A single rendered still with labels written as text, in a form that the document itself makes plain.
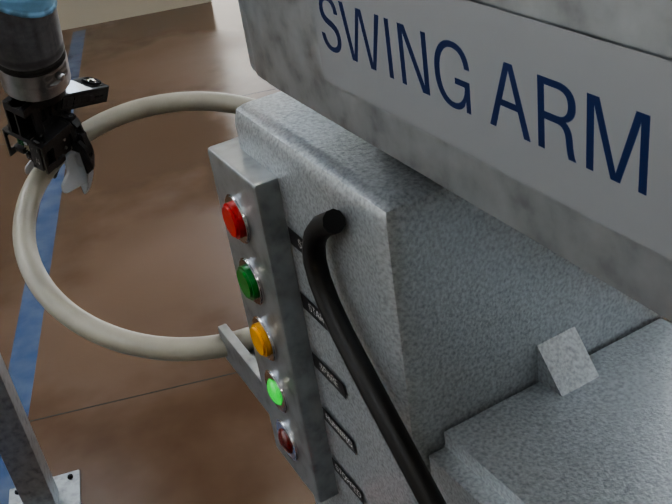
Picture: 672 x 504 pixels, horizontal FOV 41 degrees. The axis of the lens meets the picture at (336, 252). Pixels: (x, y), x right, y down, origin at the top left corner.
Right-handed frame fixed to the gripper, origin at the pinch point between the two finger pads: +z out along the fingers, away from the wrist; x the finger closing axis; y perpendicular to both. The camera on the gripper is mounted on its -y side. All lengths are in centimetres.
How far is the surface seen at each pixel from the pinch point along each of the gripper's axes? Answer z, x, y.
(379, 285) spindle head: -64, 66, 39
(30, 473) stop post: 125, -32, 9
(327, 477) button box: -37, 64, 39
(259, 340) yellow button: -47, 57, 36
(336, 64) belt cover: -74, 61, 36
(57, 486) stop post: 142, -31, 4
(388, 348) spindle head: -60, 67, 40
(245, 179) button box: -60, 54, 34
